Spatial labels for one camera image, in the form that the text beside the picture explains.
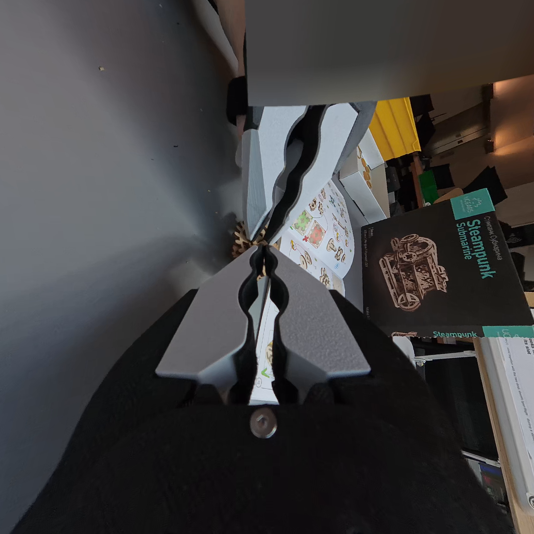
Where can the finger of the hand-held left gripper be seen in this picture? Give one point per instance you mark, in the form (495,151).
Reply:
(338,137)
(260,175)

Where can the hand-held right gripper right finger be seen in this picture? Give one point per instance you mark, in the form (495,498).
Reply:
(321,329)

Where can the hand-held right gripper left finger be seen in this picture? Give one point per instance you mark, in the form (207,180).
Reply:
(208,325)

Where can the wooden gear model part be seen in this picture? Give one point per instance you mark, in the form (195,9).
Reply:
(242,240)

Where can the person's left forearm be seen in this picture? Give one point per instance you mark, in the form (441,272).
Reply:
(233,41)

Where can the black model kit box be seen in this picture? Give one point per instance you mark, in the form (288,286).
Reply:
(442,275)

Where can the yellow plastic bin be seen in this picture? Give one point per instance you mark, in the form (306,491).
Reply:
(398,125)

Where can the white cardboard box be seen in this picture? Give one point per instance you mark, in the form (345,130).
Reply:
(367,196)

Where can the illustrated instruction booklet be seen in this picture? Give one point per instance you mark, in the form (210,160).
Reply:
(321,233)

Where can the green plastic container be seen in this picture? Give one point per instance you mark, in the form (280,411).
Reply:
(427,190)

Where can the white printed paper stack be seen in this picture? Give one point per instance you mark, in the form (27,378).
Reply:
(513,400)

